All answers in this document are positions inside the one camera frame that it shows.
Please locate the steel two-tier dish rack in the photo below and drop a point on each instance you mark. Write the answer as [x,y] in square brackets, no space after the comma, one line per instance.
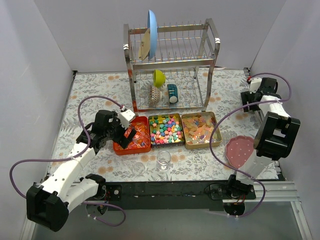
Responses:
[186,53]

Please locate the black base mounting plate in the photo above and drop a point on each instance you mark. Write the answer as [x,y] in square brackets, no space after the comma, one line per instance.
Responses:
[167,195]

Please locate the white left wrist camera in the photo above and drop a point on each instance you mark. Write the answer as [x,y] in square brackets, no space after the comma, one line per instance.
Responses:
[126,117]

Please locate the teal white mug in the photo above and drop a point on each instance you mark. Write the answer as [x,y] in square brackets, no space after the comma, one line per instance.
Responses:
[172,93]

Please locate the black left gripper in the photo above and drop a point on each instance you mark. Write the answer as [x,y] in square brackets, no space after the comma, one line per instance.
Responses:
[122,135]

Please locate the beige plate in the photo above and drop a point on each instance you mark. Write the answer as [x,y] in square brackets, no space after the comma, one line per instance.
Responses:
[145,45]

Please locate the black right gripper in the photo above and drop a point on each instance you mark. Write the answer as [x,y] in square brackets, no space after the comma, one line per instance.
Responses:
[246,100]

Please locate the clear jar lid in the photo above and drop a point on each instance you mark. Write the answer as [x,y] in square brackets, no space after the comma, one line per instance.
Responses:
[138,168]

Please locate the pink polka dot plate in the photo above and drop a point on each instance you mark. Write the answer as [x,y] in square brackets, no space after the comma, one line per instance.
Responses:
[238,150]

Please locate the orange lollipop candy tin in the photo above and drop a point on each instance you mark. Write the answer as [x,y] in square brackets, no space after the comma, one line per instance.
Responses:
[141,142]

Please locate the clear glass jar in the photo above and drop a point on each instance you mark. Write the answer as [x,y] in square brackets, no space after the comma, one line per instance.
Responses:
[163,161]

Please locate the star candy tin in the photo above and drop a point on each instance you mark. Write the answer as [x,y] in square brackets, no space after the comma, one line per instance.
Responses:
[166,130]

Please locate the light blue plate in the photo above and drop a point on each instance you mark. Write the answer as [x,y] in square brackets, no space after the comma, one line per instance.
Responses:
[153,27]

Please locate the gold tin of candies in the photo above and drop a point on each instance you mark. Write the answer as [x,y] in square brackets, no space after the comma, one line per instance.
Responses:
[197,129]

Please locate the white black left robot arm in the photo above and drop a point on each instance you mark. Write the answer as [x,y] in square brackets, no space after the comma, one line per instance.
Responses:
[50,204]

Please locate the patterned ceramic bowl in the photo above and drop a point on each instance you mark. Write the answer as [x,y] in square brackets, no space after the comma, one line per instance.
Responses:
[154,95]

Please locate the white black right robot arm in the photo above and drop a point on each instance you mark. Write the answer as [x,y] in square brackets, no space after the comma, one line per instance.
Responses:
[274,139]

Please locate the yellow-green bowl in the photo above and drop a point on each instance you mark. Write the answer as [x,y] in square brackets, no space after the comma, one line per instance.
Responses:
[159,78]

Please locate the metal scoop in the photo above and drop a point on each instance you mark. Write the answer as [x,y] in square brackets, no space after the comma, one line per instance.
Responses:
[259,115]

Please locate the aluminium frame rail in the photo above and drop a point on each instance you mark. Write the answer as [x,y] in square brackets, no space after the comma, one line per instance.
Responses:
[271,211]

